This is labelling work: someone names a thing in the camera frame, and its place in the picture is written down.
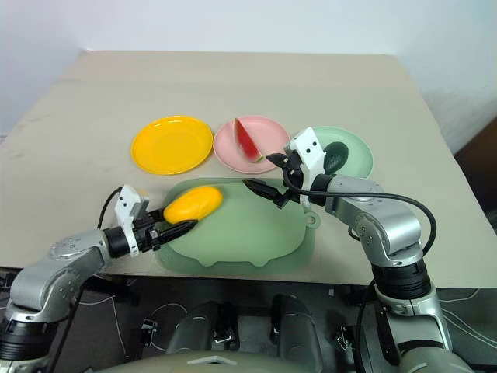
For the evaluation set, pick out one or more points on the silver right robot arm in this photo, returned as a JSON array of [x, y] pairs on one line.
[[388, 227]]

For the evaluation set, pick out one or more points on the pink plate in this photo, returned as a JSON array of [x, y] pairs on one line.
[[268, 136]]

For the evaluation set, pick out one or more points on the grey-green robot torso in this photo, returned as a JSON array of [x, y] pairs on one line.
[[233, 365]]

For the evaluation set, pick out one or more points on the dark grey rounded shape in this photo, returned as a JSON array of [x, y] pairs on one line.
[[202, 330], [297, 326]]

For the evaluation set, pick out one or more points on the red watermelon slice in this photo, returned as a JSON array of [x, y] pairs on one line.
[[245, 141]]

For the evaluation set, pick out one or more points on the yellow mango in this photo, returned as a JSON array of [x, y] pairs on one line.
[[194, 204]]

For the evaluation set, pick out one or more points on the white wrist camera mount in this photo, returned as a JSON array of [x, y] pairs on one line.
[[308, 151], [126, 206]]

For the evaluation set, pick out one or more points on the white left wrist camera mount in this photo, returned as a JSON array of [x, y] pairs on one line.
[[126, 206]]

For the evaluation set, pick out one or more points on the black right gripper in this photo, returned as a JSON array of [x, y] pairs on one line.
[[293, 175]]

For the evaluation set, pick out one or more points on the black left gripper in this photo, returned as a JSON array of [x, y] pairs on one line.
[[145, 233]]

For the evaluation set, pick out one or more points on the light green plate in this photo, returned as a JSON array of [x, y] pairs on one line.
[[359, 153]]

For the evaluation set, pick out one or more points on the dark green avocado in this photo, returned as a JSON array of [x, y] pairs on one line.
[[336, 155]]

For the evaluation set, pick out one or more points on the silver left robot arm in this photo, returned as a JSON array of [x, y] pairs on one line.
[[50, 268]]

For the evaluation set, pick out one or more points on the yellow plate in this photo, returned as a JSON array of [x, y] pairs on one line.
[[171, 145]]

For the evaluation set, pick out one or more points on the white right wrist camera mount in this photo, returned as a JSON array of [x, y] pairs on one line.
[[308, 151]]

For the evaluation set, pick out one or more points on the green pig-shaped cutting board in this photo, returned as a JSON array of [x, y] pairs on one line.
[[240, 229]]

